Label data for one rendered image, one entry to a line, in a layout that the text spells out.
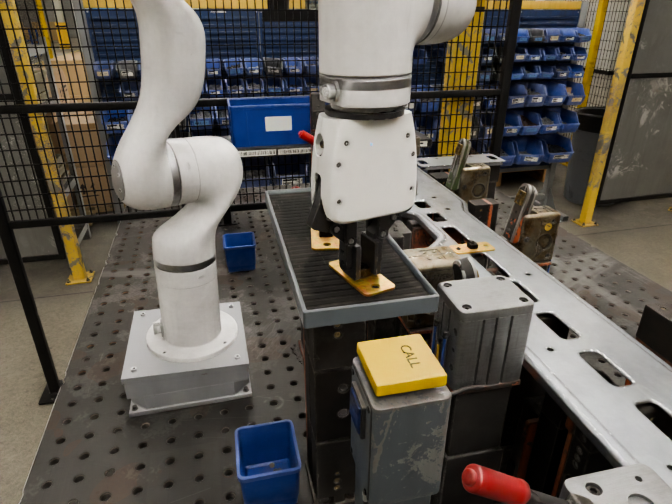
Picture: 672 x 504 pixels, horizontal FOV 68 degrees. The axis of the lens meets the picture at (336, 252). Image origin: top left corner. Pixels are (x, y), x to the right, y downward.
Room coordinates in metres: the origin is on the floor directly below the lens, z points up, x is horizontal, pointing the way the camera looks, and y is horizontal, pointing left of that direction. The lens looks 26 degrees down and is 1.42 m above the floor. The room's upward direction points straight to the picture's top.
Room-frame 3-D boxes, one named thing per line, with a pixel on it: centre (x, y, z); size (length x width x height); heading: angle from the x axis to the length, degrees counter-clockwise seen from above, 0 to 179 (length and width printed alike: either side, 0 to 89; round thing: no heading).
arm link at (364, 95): (0.48, -0.02, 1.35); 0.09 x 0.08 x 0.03; 119
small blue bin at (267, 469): (0.59, 0.11, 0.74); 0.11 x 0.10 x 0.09; 13
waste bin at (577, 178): (4.00, -2.15, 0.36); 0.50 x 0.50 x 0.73
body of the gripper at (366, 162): (0.48, -0.03, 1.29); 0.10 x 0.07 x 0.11; 119
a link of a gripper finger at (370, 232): (0.49, -0.05, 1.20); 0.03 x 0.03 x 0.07; 29
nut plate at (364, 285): (0.48, -0.03, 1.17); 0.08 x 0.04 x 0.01; 29
